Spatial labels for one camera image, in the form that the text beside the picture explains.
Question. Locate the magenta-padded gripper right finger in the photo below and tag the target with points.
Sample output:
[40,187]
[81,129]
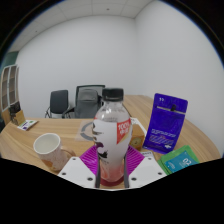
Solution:
[148,169]

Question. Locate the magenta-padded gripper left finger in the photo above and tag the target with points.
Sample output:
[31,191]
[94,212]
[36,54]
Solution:
[75,168]

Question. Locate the clear black-capped drink bottle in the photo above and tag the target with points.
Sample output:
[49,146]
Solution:
[111,133]

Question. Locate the small beige packet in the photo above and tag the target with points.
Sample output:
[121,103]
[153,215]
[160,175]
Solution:
[146,154]

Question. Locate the white patterned ceramic mug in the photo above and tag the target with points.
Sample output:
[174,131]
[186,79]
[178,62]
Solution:
[50,151]

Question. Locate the green flat packet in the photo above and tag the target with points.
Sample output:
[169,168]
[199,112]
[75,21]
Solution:
[180,161]

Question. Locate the flat round red coaster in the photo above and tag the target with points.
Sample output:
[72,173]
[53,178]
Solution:
[111,184]

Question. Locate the purple standing pouch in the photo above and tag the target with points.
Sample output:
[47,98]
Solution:
[165,125]

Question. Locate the black mesh office chair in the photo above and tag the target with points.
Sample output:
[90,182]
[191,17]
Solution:
[71,111]

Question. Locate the white colourful leaflet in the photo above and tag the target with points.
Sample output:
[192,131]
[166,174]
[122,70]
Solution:
[27,124]

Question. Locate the grey backpack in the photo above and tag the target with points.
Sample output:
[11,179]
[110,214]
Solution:
[86,103]

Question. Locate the black padded office chair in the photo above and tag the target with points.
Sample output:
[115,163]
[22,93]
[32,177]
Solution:
[58,101]

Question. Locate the brown and black box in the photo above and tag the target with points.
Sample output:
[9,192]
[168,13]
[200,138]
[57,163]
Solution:
[15,116]

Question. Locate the wooden shelf cabinet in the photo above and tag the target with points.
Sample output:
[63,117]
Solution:
[8,88]

